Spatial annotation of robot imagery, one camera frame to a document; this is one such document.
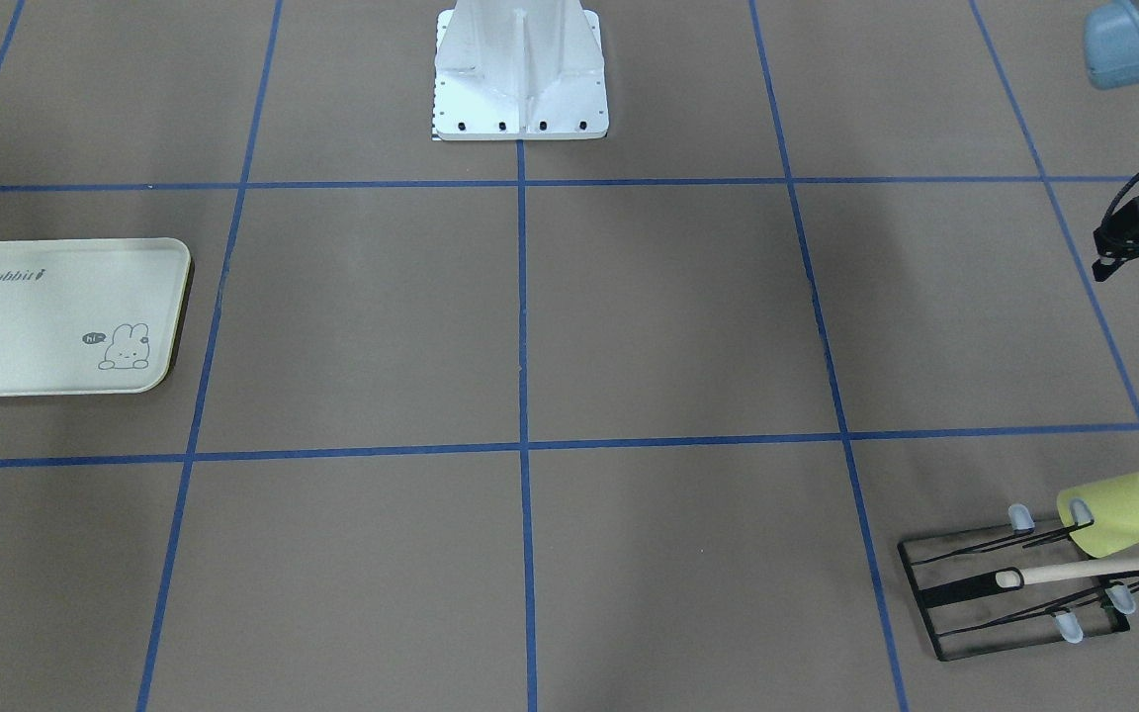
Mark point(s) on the cream rabbit tray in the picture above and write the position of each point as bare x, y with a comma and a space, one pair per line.
90, 316

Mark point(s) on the yellow cup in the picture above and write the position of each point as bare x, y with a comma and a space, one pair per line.
1104, 515

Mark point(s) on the wooden rack handle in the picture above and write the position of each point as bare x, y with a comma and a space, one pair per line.
1013, 578

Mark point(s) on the black wire cup rack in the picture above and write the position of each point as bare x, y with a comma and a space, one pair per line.
965, 615

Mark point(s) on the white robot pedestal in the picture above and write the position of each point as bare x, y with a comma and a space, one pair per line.
519, 70

